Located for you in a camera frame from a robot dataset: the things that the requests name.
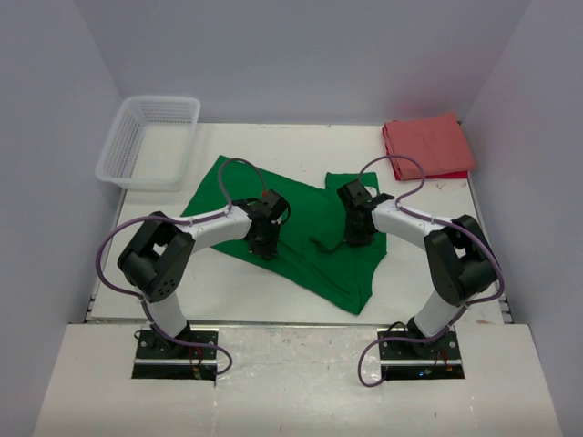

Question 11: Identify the folded red t shirt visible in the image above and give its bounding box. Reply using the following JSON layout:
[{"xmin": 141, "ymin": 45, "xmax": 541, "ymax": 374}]
[{"xmin": 393, "ymin": 168, "xmax": 468, "ymax": 181}]

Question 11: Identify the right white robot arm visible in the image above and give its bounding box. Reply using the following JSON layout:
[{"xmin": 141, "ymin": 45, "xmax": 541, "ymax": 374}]
[{"xmin": 337, "ymin": 179, "xmax": 501, "ymax": 358}]

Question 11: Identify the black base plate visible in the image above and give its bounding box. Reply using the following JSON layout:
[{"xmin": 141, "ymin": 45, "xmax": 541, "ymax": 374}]
[
  {"xmin": 131, "ymin": 330, "xmax": 218, "ymax": 382},
  {"xmin": 378, "ymin": 330, "xmax": 465, "ymax": 381}
]

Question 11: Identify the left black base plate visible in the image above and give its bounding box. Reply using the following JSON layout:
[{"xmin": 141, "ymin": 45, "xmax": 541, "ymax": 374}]
[{"xmin": 131, "ymin": 330, "xmax": 218, "ymax": 382}]

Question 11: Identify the green t shirt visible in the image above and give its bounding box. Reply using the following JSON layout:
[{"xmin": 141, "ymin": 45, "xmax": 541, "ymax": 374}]
[{"xmin": 180, "ymin": 154, "xmax": 388, "ymax": 316}]

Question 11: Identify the folded pink t shirt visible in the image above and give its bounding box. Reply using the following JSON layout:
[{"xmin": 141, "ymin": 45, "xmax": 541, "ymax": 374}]
[{"xmin": 382, "ymin": 112, "xmax": 476, "ymax": 180}]

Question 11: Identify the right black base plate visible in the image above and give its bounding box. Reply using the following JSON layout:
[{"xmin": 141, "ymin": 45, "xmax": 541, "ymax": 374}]
[{"xmin": 378, "ymin": 330, "xmax": 465, "ymax": 381}]

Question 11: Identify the white plastic basket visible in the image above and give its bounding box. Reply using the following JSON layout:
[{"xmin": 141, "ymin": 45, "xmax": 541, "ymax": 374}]
[{"xmin": 95, "ymin": 96, "xmax": 201, "ymax": 192}]

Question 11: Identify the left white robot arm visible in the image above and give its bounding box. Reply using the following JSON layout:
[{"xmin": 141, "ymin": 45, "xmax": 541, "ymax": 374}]
[{"xmin": 118, "ymin": 190, "xmax": 291, "ymax": 358}]

